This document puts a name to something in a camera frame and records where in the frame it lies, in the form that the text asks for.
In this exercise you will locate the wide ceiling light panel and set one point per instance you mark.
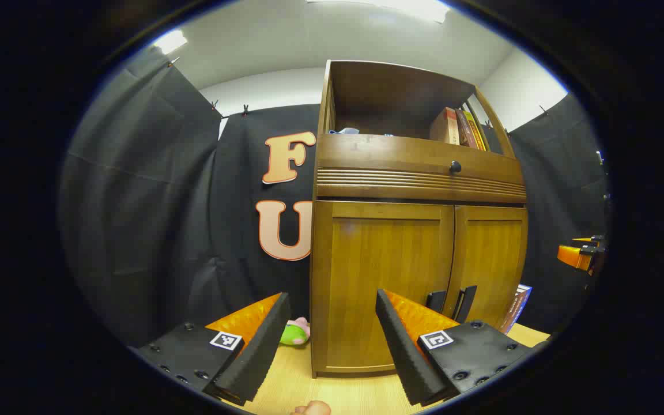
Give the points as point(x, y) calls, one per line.
point(418, 8)

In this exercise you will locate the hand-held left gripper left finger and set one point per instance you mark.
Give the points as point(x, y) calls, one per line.
point(263, 351)

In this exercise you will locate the dark red book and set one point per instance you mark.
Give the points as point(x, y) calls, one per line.
point(464, 129)

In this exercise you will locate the yellow book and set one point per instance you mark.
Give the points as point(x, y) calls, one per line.
point(476, 132)

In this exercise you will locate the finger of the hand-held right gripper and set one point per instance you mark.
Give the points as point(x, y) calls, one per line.
point(575, 257)
point(585, 239)

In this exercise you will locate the narrow ceiling light panel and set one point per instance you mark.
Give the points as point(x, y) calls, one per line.
point(169, 41)

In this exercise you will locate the black backdrop cloth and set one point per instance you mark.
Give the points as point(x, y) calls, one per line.
point(136, 202)

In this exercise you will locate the green pink plush toy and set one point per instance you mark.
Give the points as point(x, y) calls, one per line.
point(293, 335)

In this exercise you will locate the wooden shoe cabinet door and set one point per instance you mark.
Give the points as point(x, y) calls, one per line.
point(366, 259)
point(493, 253)

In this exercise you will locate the black round drawer knob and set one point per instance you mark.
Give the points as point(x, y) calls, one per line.
point(455, 167)

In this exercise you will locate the wooden double-door shoe cabinet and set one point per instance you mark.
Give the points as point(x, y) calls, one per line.
point(412, 173)

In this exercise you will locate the light blue cloth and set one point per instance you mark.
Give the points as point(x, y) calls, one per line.
point(344, 131)

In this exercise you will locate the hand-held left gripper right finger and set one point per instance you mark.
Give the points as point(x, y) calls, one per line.
point(401, 357)

